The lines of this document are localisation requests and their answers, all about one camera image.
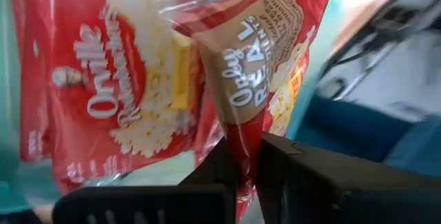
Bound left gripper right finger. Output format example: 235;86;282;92
256;130;441;224

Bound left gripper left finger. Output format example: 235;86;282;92
51;137;240;224

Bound popcorn bag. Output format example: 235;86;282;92
172;0;338;221
12;0;221;194

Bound black cable bundle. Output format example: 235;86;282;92
320;6;441;101

